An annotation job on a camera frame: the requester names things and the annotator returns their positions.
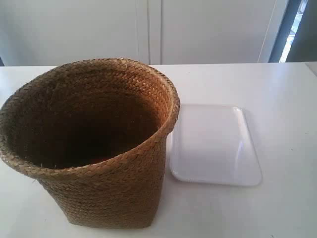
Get brown woven wicker basket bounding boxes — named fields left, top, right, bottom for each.
left=0, top=58, right=180, bottom=228

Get white rectangular plastic tray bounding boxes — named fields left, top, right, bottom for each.
left=169, top=104, right=263, bottom=186

